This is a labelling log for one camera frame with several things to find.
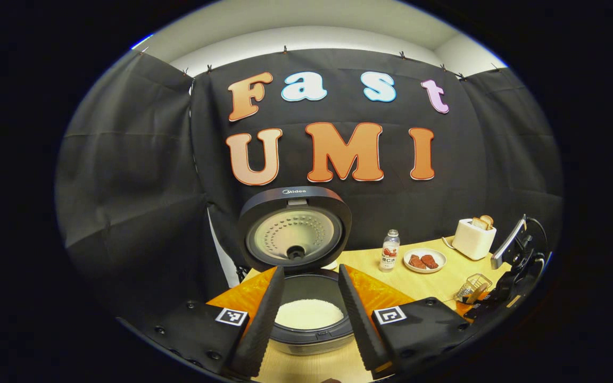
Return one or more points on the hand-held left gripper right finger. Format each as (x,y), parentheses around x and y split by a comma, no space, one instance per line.
(359,319)

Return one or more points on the white toaster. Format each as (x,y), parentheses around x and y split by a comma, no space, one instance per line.
(471,242)

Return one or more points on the brown meat piece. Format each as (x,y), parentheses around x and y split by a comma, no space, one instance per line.
(417,261)
(430,261)

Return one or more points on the white round plate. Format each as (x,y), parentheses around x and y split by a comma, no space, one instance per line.
(424,270)

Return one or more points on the wooden spoon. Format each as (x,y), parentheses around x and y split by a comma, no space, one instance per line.
(478,294)

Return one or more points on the white rice layer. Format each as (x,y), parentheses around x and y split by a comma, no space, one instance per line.
(309,314)

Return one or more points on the dark grey rice cooker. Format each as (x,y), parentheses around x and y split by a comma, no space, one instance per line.
(293,236)

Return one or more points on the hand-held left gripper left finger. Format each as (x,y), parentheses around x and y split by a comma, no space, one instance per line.
(264,324)

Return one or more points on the clear plastic drink bottle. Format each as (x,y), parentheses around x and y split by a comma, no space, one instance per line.
(389,252)

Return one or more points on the toast slice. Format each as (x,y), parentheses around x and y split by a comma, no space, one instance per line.
(479,223)
(488,220)

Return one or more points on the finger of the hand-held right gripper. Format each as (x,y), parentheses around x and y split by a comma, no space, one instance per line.
(469,309)

